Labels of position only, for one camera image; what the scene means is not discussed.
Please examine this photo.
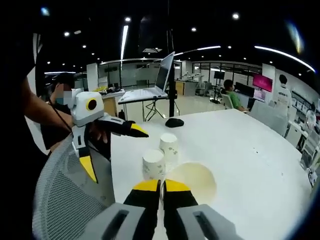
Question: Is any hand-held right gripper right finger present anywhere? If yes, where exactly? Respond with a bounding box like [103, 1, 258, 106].
[163, 178, 244, 240]

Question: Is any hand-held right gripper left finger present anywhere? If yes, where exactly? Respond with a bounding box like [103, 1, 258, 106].
[82, 178, 162, 240]

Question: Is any white bowl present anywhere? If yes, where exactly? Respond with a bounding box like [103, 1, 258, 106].
[161, 161, 218, 205]

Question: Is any white printed paper cup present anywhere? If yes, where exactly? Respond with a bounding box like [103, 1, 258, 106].
[159, 132, 179, 164]
[141, 148, 166, 181]

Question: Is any person's left hand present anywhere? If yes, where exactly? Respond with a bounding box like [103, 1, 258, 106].
[88, 122, 110, 145]

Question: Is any black computer mouse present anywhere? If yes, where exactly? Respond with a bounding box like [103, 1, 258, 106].
[164, 117, 185, 129]

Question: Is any white mesh office chair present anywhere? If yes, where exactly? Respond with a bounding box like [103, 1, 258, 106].
[31, 134, 116, 240]

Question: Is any silver laptop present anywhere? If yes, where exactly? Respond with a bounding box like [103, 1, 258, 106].
[117, 50, 176, 105]

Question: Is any black tripod stand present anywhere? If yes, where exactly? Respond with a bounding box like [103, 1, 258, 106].
[165, 24, 179, 119]

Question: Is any person's black clothed torso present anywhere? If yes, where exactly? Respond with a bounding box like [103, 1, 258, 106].
[0, 24, 52, 226]

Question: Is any straight ceiling light strip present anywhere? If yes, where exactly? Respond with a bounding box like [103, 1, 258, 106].
[120, 24, 129, 61]

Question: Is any pink display screen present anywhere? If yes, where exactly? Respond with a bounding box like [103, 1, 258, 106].
[252, 73, 274, 93]

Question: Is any curved ceiling light strip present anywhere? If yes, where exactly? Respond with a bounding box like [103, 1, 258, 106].
[254, 45, 316, 74]

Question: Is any thin black cable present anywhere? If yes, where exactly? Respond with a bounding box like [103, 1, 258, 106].
[46, 96, 74, 134]

